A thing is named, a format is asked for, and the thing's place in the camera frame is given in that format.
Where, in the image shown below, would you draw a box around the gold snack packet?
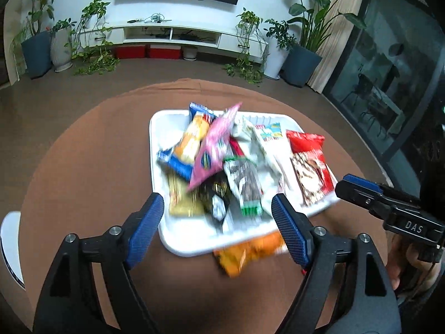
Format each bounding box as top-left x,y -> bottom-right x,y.
167,171 -> 206,217

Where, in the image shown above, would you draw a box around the red snack packet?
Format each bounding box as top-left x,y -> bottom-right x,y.
286,131 -> 334,196

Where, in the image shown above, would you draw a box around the brown star pattern packet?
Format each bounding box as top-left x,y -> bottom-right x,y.
290,152 -> 325,206

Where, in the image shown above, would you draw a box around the blue orange snack packet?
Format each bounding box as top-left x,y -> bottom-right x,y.
157,103 -> 216,182

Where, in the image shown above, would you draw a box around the black cereal snack packet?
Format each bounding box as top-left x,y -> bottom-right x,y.
198,171 -> 232,224

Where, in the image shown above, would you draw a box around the pink snack packet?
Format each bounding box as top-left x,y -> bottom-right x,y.
188,102 -> 242,191

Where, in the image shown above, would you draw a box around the person's right hand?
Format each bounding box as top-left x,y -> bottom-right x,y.
386,232 -> 441,291

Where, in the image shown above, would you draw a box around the green white seed packet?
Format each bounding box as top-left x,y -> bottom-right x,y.
223,157 -> 263,216

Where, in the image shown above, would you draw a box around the white long snack packet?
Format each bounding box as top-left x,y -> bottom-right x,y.
245,121 -> 297,193

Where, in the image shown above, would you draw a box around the white round stool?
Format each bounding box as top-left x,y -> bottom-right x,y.
1,210 -> 25,289

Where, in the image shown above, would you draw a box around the dark blue planter right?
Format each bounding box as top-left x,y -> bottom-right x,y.
281,45 -> 322,87

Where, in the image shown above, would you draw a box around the dark blue planter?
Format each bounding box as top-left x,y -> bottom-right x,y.
281,45 -> 322,87
21,31 -> 52,79

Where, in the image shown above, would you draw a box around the white planter right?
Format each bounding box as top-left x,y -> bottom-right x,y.
263,37 -> 289,80

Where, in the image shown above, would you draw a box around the white planter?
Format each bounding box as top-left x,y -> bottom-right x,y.
263,37 -> 289,80
51,27 -> 72,72

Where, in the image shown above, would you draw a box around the left red storage box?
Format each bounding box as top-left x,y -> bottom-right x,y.
115,45 -> 145,60

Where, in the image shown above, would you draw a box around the red storage box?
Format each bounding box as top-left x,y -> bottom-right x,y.
148,44 -> 182,60
115,45 -> 145,60

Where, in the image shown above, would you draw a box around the right red storage box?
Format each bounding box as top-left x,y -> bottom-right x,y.
148,44 -> 182,60

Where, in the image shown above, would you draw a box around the white planter left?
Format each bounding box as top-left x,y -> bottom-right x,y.
51,27 -> 72,72

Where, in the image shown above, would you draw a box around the white TV cabinet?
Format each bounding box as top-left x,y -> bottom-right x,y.
80,21 -> 268,63

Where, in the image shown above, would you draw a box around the dark blue planter left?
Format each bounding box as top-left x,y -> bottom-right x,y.
21,31 -> 52,79

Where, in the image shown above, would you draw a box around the tall leafy plant right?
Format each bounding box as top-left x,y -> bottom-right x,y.
287,0 -> 367,53

